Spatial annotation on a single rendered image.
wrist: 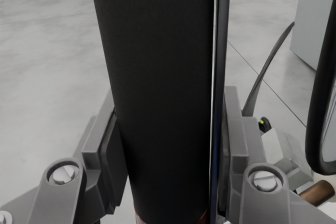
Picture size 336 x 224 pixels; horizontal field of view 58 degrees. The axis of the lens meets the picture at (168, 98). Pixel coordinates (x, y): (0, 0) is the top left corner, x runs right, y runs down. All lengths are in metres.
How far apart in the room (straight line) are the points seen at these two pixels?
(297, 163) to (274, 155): 0.04
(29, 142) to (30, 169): 0.30
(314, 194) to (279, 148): 0.37
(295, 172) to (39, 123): 2.40
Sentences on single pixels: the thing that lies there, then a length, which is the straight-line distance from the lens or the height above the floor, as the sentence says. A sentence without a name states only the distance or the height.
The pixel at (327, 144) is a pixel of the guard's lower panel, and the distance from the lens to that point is 1.90.
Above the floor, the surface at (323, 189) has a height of 1.40.
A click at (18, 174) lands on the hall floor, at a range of 2.41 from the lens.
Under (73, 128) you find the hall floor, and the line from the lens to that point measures 2.62.
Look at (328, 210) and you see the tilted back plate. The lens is 0.61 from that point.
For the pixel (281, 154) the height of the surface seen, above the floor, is 1.16.
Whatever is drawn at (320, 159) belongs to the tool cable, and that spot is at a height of 1.44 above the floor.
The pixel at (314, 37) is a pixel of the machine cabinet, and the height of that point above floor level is 0.34.
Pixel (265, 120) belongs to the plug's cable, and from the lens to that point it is 0.73.
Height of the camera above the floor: 1.59
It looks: 35 degrees down
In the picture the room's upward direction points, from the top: 4 degrees counter-clockwise
